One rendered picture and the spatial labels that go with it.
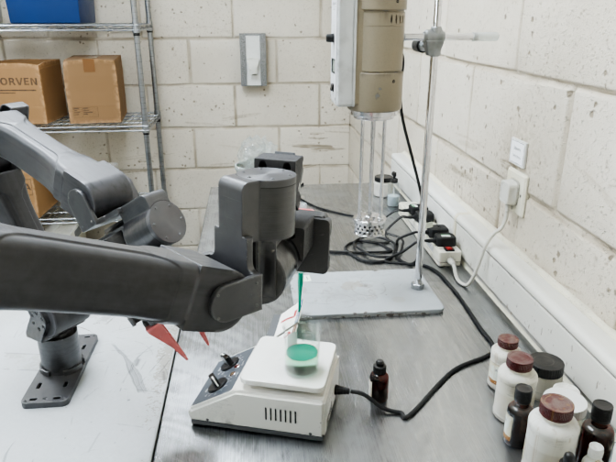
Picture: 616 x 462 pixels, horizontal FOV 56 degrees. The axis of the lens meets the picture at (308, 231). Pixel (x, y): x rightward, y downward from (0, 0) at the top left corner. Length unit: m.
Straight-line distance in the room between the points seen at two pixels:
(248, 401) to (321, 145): 2.48
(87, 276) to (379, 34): 0.75
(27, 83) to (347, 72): 2.07
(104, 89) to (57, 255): 2.44
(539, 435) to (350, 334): 0.43
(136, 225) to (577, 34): 0.76
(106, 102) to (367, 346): 2.06
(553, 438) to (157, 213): 0.56
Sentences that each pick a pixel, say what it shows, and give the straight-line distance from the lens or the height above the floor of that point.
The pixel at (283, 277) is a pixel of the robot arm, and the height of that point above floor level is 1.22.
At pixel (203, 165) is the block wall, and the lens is 3.22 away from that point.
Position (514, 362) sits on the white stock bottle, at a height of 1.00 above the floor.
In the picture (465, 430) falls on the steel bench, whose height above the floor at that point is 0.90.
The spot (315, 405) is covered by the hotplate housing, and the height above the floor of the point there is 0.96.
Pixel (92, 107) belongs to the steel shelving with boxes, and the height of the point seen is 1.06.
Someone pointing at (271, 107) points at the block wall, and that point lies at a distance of 3.15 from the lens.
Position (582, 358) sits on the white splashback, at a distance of 0.99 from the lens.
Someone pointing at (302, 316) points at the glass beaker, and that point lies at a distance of 0.83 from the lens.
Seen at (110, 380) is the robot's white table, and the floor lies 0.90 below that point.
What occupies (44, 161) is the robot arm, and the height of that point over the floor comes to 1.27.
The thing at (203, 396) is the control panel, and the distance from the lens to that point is 0.89.
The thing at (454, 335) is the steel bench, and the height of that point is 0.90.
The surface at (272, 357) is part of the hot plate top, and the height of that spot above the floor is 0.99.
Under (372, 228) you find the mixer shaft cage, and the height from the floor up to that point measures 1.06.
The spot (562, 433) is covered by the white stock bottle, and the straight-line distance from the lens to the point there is 0.80.
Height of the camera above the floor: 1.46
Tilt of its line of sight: 20 degrees down
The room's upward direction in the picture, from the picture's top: straight up
